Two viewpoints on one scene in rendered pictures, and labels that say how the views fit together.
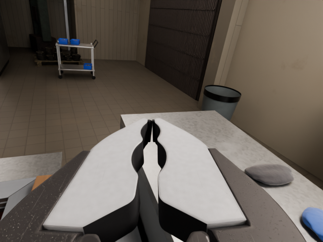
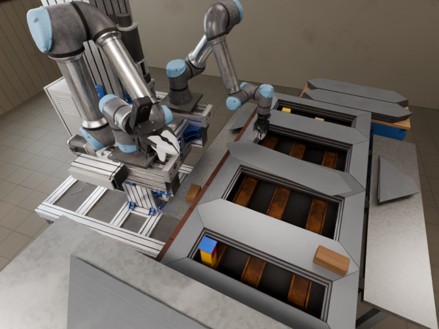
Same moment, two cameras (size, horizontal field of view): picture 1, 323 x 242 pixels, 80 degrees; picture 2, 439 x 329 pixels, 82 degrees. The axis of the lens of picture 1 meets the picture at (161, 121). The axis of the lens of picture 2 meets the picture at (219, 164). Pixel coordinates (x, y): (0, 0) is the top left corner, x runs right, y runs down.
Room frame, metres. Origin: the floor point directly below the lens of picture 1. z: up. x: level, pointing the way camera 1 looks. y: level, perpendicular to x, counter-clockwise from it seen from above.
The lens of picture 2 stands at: (0.56, -0.21, 1.87)
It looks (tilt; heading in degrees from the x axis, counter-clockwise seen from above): 45 degrees down; 141
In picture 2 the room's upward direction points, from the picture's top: 1 degrees counter-clockwise
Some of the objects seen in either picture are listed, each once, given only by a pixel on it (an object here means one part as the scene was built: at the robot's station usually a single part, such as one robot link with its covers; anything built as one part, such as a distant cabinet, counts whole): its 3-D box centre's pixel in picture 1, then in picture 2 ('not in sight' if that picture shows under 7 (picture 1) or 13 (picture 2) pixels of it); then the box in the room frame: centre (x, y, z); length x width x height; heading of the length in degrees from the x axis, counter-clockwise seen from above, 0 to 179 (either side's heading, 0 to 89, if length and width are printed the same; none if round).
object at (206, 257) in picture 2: not in sight; (208, 256); (0.13, 0.07, 0.78); 0.05 x 0.05 x 0.19; 25
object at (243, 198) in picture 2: not in sight; (253, 176); (-0.13, 0.63, 0.70); 1.66 x 0.08 x 0.05; 115
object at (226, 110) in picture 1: (217, 110); not in sight; (2.91, -0.86, 0.34); 0.57 x 0.54 x 0.69; 121
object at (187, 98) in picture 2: not in sight; (179, 91); (-0.71, 0.51, 1.09); 0.15 x 0.15 x 0.10
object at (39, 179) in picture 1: (42, 191); (330, 260); (0.50, 0.40, 0.89); 0.12 x 0.06 x 0.05; 20
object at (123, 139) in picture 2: not in sight; (130, 133); (-0.18, -0.01, 1.33); 0.11 x 0.08 x 0.11; 95
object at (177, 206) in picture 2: not in sight; (223, 149); (-0.48, 0.68, 0.66); 1.30 x 0.20 x 0.03; 115
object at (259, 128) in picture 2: not in sight; (262, 121); (-0.22, 0.75, 1.02); 0.09 x 0.08 x 0.12; 115
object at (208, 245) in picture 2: not in sight; (208, 245); (0.13, 0.07, 0.88); 0.06 x 0.06 x 0.02; 25
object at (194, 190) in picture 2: not in sight; (193, 193); (-0.26, 0.26, 0.70); 0.10 x 0.06 x 0.05; 123
